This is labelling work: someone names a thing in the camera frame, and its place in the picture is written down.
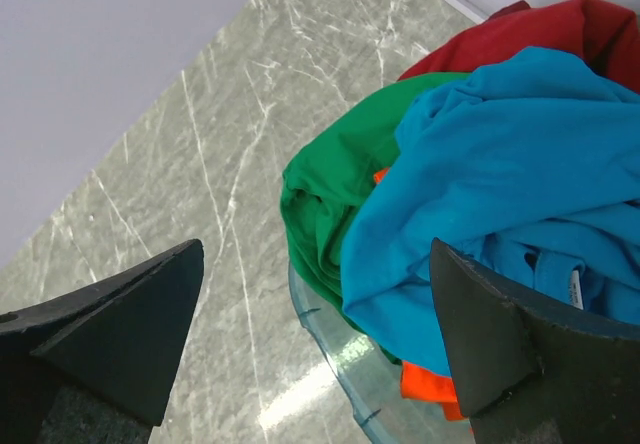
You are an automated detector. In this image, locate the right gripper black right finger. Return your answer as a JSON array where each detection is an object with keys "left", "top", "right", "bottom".
[{"left": 430, "top": 239, "right": 639, "bottom": 444}]

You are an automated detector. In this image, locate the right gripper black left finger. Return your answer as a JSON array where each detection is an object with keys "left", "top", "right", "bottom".
[{"left": 1, "top": 239, "right": 204, "bottom": 443}]

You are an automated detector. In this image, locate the blue t-shirt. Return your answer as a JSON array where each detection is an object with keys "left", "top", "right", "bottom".
[{"left": 340, "top": 47, "right": 639, "bottom": 376}]

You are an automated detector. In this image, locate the orange t-shirt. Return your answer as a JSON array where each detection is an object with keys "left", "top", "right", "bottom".
[{"left": 373, "top": 167, "right": 466, "bottom": 421}]

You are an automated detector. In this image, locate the translucent blue plastic basket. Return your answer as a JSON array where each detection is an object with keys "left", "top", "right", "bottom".
[{"left": 287, "top": 262, "right": 401, "bottom": 444}]

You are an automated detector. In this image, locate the green t-shirt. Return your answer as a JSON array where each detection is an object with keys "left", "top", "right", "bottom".
[{"left": 280, "top": 72, "right": 467, "bottom": 332}]

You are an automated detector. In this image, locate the red t-shirt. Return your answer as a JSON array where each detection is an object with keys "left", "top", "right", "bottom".
[{"left": 400, "top": 0, "right": 639, "bottom": 92}]

